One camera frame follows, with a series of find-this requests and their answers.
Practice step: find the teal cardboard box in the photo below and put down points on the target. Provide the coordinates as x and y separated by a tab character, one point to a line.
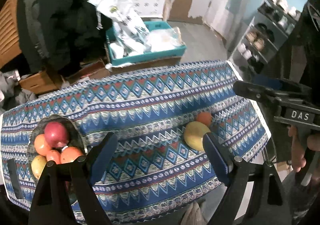
120	54

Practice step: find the patterned blue tablecloth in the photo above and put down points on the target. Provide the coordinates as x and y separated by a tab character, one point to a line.
153	172

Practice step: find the white printed plastic bag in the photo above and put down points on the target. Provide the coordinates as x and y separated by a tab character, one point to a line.
129	29

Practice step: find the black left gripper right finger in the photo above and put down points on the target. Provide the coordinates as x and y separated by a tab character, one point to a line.
267	204

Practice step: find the glass fruit bowl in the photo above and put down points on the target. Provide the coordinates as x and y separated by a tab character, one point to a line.
75	138

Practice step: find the orange tangerine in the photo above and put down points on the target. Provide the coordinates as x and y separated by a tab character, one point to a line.
41	145
205	118

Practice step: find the brown cardboard box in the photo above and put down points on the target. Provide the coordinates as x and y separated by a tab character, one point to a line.
44	81

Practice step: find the person's right hand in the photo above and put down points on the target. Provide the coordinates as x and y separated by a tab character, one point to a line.
297	151

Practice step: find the red apple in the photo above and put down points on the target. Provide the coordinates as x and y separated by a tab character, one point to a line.
56	135

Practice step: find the green pear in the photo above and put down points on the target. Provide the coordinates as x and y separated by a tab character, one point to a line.
37	165

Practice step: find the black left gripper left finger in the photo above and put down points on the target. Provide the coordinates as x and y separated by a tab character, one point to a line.
51	203

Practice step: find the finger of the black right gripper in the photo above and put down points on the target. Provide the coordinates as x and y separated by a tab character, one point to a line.
287	85
255	92

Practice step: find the clear plastic bag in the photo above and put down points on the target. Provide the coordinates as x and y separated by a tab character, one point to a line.
164	39

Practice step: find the dark hanging clothes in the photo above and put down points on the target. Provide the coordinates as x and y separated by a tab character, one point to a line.
60	35

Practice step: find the yellow mango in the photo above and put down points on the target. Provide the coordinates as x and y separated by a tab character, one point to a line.
194	133

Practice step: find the grey shoe rack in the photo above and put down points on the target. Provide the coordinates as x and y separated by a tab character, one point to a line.
269	28

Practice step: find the orange fruit in bowl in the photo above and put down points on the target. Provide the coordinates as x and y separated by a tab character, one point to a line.
54	155

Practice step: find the white patterned storage box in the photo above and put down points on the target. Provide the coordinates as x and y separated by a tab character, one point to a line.
149	8

